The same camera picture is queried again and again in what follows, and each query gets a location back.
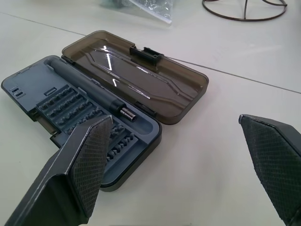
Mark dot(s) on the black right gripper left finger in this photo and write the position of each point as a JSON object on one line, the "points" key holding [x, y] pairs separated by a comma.
{"points": [[70, 179]]}

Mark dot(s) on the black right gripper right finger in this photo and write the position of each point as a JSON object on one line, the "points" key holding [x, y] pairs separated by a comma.
{"points": [[272, 164]]}

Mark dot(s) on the grey screwdriver kit case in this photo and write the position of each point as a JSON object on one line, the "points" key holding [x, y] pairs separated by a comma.
{"points": [[98, 103]]}

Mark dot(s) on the clear plastic bag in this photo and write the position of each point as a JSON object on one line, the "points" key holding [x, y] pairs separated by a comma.
{"points": [[143, 9]]}

